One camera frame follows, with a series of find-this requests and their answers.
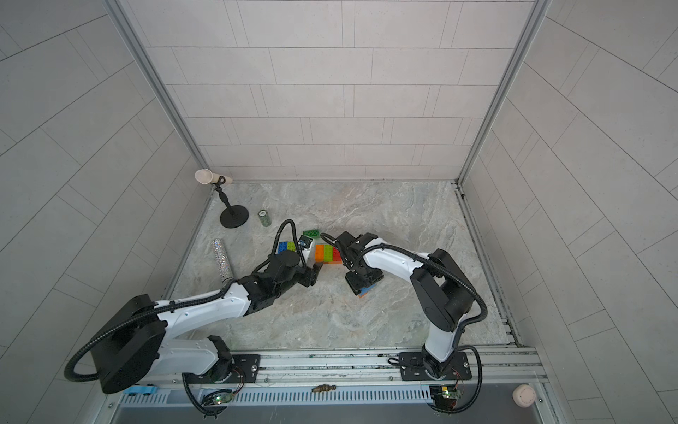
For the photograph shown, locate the long orange lego brick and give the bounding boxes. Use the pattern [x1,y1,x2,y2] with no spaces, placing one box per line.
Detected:
[314,244,328,263]

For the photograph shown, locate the dark green lego brick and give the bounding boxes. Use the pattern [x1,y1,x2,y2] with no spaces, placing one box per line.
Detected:
[302,229,321,240]

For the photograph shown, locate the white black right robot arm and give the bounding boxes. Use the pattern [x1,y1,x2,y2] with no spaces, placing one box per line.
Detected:
[321,231,488,379]

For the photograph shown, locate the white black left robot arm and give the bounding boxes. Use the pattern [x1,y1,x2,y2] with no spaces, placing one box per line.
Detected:
[64,250,322,394]

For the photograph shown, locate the green camouflage can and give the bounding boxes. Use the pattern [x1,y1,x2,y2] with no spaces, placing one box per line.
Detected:
[258,210,272,227]

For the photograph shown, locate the glitter silver microphone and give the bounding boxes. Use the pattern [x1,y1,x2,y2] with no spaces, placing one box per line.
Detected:
[211,238,233,280]

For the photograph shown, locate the black microphone stand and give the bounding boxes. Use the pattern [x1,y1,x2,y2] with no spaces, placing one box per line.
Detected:
[194,169,249,229]

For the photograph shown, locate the brass fitting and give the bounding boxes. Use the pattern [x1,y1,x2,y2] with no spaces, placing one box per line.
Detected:
[312,384,337,393]

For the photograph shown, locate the left circuit board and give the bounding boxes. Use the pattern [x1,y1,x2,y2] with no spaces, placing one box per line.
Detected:
[201,389,236,407]

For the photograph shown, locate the circuit board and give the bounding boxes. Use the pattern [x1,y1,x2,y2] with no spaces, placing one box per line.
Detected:
[429,386,463,411]
[201,389,236,407]

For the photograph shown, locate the right circuit board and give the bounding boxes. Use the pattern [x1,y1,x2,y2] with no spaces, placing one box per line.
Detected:
[429,386,463,411]

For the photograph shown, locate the light blue clip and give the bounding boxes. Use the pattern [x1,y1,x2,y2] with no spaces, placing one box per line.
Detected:
[124,384,158,396]

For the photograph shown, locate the beige round knob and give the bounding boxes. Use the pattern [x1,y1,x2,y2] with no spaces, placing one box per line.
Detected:
[512,384,538,408]

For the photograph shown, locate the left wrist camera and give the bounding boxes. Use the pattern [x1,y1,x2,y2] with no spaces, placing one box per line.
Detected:
[298,235,314,250]

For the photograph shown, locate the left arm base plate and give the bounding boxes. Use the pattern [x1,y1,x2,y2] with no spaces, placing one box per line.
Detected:
[186,354,261,384]

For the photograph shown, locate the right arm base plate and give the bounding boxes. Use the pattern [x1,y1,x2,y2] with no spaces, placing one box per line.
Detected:
[388,351,472,382]

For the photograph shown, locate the metal corner frame post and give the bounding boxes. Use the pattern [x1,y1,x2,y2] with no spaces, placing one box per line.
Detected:
[456,0,553,186]

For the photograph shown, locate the left metal corner post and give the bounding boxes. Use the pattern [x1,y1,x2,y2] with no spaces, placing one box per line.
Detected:
[102,0,210,171]

